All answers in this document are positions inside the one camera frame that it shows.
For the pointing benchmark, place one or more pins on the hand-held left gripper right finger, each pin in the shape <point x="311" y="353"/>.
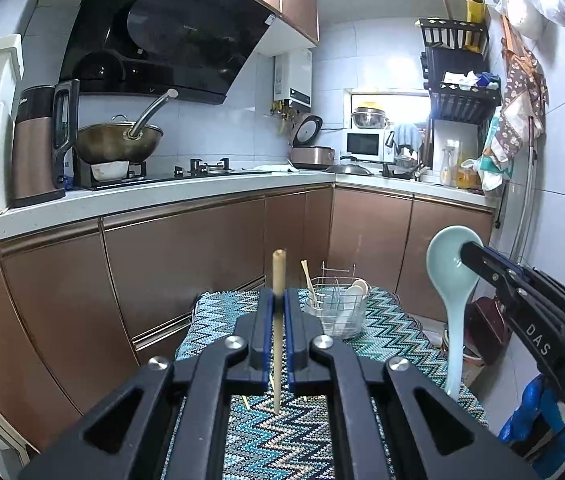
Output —
<point x="288" y="340"/>

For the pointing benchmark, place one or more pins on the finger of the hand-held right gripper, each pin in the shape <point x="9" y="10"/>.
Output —
<point x="512" y="270"/>
<point x="512" y="305"/>

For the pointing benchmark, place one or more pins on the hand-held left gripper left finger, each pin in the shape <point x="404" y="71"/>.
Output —
<point x="267" y="340"/>

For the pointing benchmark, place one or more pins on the pale green ceramic spoon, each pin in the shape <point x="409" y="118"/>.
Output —
<point x="445" y="260"/>

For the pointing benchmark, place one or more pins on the thin bamboo chopstick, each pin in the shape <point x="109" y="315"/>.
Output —
<point x="278" y="270"/>

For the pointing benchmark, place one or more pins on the white ceramic spoon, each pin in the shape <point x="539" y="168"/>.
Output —
<point x="353" y="294"/>

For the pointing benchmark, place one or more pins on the person's right hand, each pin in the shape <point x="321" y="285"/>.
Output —
<point x="537" y="425"/>

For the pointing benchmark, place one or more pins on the dark red dustpan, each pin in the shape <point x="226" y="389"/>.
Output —
<point x="487" y="320"/>

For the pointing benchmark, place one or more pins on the zigzag patterned table cloth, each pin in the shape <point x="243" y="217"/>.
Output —
<point x="282" y="440"/>

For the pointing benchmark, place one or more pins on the teal and white cloth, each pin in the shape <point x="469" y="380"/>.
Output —
<point x="490" y="170"/>

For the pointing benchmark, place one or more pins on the yellow oil bottle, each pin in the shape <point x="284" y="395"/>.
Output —
<point x="467" y="175"/>

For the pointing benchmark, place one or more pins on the clear spray bottle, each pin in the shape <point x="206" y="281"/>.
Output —
<point x="447" y="167"/>

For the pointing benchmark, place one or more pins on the black frying pan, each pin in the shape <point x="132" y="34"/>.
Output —
<point x="400" y="170"/>

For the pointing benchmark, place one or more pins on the blue hanging towel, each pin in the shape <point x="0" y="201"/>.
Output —
<point x="407" y="136"/>

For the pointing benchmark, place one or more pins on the white cloth on counter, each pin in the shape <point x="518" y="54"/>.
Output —
<point x="275" y="167"/>

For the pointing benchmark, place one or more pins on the brown floral apron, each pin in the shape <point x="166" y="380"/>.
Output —
<point x="517" y="95"/>

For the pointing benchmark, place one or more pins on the steel pan lid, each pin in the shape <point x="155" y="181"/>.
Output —
<point x="348" y="167"/>

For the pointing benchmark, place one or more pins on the black gas stove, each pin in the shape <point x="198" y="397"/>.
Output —
<point x="187" y="175"/>

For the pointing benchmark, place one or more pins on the copper rice cooker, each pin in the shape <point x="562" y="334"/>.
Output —
<point x="312" y="155"/>

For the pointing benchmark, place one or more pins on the white kitchen countertop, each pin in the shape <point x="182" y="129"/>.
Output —
<point x="137" y="200"/>

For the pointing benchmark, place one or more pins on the white and blue rags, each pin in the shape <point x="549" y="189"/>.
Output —
<point x="467" y="81"/>

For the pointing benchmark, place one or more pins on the white microwave oven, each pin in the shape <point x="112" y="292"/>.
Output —
<point x="362" y="145"/>

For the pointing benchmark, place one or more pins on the steel pot on microwave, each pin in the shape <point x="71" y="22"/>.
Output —
<point x="370" y="119"/>

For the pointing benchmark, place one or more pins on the brass gas valves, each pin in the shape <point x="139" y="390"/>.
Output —
<point x="282" y="115"/>

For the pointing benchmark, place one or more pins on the white ceramic bowl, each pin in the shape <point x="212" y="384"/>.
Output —
<point x="110" y="171"/>

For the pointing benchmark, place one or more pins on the yellow wrap roll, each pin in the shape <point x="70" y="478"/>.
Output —
<point x="475" y="12"/>

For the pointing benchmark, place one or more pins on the blue and white salt bag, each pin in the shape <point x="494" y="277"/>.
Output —
<point x="68" y="170"/>

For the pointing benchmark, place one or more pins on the white water heater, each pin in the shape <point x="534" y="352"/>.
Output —
<point x="295" y="77"/>

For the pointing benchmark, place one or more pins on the wooden rolling pin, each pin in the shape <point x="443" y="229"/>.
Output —
<point x="447" y="10"/>

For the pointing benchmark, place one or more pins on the copper and black kettle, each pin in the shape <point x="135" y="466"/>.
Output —
<point x="32" y="155"/>

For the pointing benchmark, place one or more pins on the black range hood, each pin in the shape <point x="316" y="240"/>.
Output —
<point x="162" y="35"/>

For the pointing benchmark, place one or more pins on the black wall rack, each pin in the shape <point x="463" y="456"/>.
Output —
<point x="462" y="102"/>

